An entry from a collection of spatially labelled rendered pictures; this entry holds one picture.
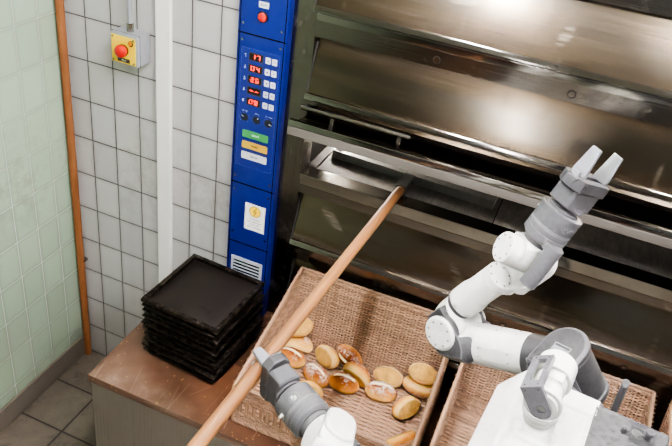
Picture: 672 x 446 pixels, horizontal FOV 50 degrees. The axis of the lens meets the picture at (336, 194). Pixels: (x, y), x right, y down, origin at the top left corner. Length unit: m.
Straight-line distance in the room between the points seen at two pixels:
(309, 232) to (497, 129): 0.73
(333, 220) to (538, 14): 0.91
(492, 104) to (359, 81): 0.38
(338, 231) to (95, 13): 1.04
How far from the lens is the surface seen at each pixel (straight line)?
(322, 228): 2.35
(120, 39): 2.37
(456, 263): 2.26
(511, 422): 1.32
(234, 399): 1.51
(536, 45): 1.92
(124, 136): 2.61
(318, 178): 2.27
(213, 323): 2.27
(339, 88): 2.10
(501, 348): 1.56
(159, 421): 2.41
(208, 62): 2.30
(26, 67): 2.53
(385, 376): 2.41
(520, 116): 2.00
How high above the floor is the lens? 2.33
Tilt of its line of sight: 31 degrees down
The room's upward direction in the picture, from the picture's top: 8 degrees clockwise
